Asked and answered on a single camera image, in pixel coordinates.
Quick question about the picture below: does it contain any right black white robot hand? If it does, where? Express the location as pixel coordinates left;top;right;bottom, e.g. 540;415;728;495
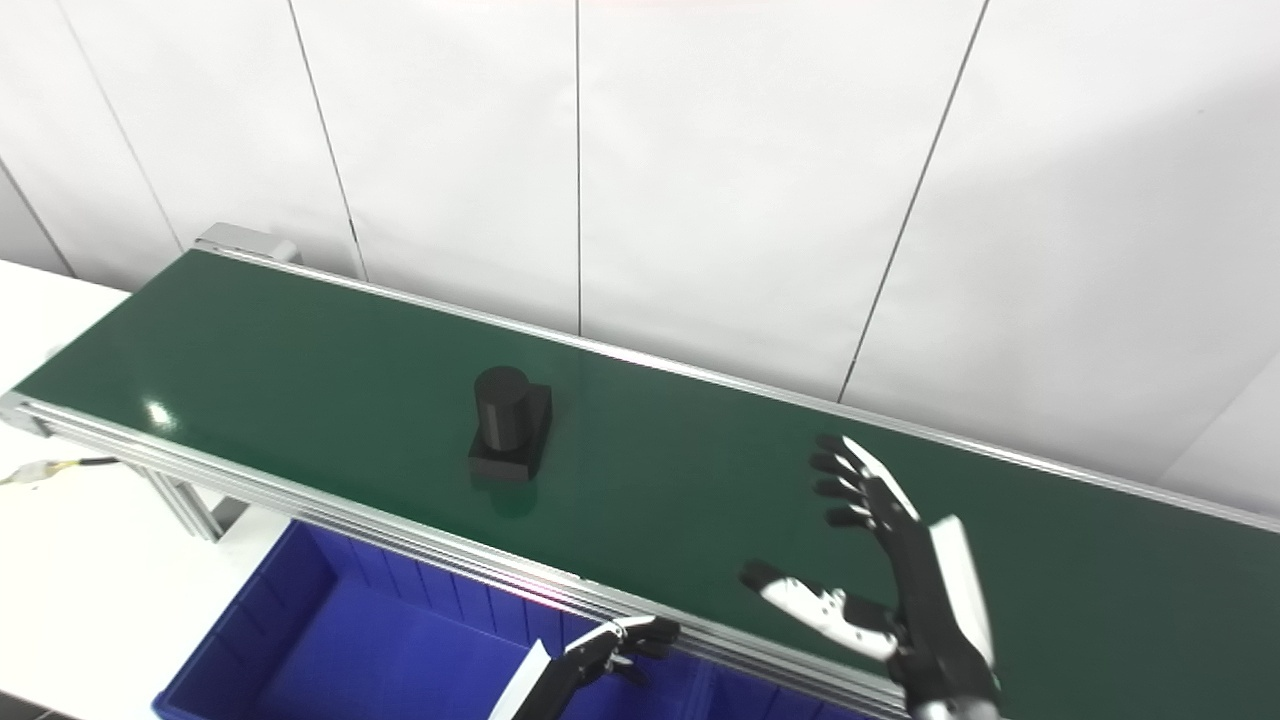
740;434;1001;715

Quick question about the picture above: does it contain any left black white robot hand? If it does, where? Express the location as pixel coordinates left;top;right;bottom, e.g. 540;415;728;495
490;616;681;720

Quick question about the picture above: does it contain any yellow white cable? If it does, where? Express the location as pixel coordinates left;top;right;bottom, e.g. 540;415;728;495
0;456;121;488

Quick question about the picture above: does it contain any blue plastic bin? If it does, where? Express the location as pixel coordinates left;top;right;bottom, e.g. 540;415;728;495
698;662;873;720
152;520;703;720

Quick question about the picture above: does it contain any black cylinder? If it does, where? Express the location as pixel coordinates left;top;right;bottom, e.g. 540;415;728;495
468;366;553;484

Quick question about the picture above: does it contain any aluminium conveyor leg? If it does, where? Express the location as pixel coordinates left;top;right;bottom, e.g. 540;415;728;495
140;468;247;544

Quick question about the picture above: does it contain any grey conveyor end housing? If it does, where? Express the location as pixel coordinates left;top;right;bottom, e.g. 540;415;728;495
195;223;302;265

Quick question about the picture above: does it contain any green conveyor belt aluminium frame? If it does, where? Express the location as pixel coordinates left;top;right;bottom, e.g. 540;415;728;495
0;225;1280;720

